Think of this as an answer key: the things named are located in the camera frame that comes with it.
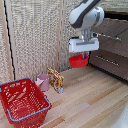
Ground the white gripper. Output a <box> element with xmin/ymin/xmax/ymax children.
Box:
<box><xmin>68</xmin><ymin>36</ymin><xmax>100</xmax><ymax>61</ymax></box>

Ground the red bowl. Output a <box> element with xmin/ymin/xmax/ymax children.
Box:
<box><xmin>68</xmin><ymin>53</ymin><xmax>90</xmax><ymax>69</ymax></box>

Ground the red plastic shopping basket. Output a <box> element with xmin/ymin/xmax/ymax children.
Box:
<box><xmin>0</xmin><ymin>77</ymin><xmax>53</xmax><ymax>128</ymax></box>

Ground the dark brown drawer cabinet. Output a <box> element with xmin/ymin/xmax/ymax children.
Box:
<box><xmin>87</xmin><ymin>9</ymin><xmax>128</xmax><ymax>83</ymax></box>

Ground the colourful snack box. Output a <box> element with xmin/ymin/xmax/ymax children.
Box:
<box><xmin>46</xmin><ymin>67</ymin><xmax>65</xmax><ymax>95</ymax></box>

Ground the pink cup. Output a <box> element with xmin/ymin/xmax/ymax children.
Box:
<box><xmin>35</xmin><ymin>73</ymin><xmax>51</xmax><ymax>92</ymax></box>

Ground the long metal drawer handle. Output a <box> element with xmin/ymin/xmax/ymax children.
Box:
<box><xmin>95</xmin><ymin>54</ymin><xmax>121</xmax><ymax>68</ymax></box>
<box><xmin>92</xmin><ymin>31</ymin><xmax>122</xmax><ymax>42</ymax></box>

